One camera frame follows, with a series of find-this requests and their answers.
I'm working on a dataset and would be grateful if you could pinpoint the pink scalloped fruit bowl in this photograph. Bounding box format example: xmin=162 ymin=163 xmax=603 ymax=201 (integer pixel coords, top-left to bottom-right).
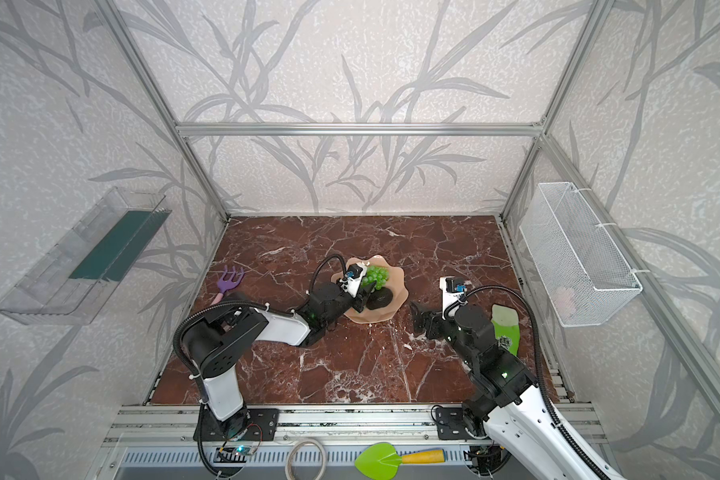
xmin=344 ymin=255 xmax=408 ymax=324

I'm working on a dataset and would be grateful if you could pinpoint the dark avocado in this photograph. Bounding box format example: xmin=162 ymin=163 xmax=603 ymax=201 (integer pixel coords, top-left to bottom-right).
xmin=366 ymin=287 xmax=394 ymax=310

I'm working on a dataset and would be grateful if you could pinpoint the green grape bunch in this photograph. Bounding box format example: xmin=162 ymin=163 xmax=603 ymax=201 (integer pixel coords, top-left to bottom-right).
xmin=361 ymin=265 xmax=390 ymax=291

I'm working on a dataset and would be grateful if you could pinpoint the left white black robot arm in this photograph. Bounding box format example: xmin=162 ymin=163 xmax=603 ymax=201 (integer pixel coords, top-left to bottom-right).
xmin=172 ymin=283 xmax=370 ymax=422

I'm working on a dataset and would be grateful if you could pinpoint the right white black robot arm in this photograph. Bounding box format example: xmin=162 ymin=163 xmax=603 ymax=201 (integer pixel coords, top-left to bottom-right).
xmin=410 ymin=302 xmax=622 ymax=479

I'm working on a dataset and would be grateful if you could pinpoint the green toy hand rake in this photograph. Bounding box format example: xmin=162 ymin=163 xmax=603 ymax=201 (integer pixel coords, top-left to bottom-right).
xmin=491 ymin=304 xmax=520 ymax=356

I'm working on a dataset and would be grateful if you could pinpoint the purple toy rake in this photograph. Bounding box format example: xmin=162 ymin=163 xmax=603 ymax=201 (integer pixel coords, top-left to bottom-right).
xmin=211 ymin=266 xmax=245 ymax=305

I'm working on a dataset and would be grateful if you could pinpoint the small circuit board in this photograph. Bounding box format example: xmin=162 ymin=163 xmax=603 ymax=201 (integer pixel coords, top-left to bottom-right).
xmin=213 ymin=445 xmax=258 ymax=465

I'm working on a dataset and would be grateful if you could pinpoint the green sponge pad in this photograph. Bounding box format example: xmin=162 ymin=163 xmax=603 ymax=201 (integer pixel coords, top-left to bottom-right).
xmin=69 ymin=209 xmax=172 ymax=282

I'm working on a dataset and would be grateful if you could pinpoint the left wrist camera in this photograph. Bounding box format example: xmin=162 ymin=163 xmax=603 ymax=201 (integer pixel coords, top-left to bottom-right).
xmin=340 ymin=262 xmax=368 ymax=298

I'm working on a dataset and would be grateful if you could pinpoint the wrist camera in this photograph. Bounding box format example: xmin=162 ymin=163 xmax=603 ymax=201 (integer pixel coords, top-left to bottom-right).
xmin=340 ymin=262 xmax=368 ymax=298
xmin=439 ymin=276 xmax=467 ymax=320

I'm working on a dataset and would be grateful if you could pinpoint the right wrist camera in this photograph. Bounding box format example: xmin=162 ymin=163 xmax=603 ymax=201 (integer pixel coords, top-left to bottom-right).
xmin=439 ymin=276 xmax=467 ymax=320

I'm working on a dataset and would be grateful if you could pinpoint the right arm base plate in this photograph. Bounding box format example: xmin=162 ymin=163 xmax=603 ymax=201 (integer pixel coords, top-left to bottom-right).
xmin=430 ymin=404 xmax=472 ymax=440

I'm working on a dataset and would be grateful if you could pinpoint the white wire mesh basket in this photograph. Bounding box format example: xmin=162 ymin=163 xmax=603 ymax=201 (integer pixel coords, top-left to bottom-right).
xmin=520 ymin=182 xmax=643 ymax=328

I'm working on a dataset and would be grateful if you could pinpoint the right black cable conduit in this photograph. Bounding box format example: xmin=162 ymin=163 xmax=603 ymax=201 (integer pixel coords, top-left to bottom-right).
xmin=443 ymin=284 xmax=613 ymax=480

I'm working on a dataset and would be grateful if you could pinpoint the black cable conduit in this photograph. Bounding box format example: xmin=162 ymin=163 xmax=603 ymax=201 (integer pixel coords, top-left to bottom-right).
xmin=443 ymin=284 xmax=613 ymax=480
xmin=172 ymin=254 xmax=349 ymax=475

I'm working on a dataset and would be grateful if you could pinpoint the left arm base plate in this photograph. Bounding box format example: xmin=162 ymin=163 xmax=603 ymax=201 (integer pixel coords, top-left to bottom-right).
xmin=193 ymin=407 xmax=280 ymax=442

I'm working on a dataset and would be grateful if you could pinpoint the green toy shovel yellow handle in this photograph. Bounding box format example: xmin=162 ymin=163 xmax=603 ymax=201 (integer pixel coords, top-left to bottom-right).
xmin=354 ymin=442 xmax=445 ymax=480

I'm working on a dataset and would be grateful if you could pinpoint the left black cable conduit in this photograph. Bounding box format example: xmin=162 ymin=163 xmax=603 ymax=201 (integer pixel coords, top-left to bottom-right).
xmin=172 ymin=254 xmax=349 ymax=475

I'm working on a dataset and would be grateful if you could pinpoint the grey cable ring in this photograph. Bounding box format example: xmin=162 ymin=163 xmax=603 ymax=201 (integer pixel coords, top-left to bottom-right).
xmin=284 ymin=437 xmax=328 ymax=480

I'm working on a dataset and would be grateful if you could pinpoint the clear plastic wall bin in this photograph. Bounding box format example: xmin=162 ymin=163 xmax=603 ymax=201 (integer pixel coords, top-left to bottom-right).
xmin=0 ymin=187 xmax=172 ymax=326

